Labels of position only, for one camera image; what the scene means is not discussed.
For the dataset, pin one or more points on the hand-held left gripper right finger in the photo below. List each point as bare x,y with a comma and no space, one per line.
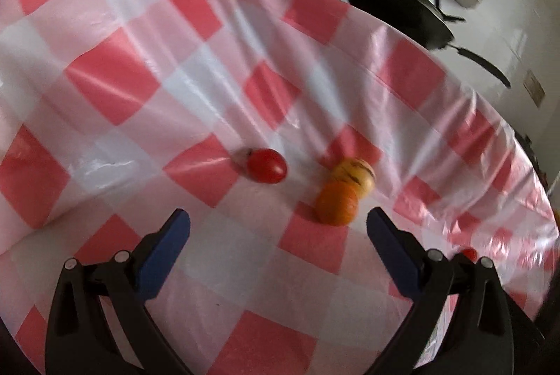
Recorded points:
396,252

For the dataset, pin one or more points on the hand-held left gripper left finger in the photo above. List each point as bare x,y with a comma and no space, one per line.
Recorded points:
164,252

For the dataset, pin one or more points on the orange tangerine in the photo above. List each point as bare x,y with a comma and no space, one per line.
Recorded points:
336,203

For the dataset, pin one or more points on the small striped pepino melon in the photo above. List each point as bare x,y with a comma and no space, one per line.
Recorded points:
354,171

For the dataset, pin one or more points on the red tomato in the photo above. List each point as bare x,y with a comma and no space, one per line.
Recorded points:
267,166
470,254

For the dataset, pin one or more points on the red white checkered tablecloth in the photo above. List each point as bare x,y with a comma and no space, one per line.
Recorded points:
131,73

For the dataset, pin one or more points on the black wok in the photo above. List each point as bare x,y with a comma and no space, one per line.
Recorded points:
393,7

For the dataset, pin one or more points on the beige wall socket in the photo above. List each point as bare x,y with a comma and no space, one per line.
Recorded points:
534,86

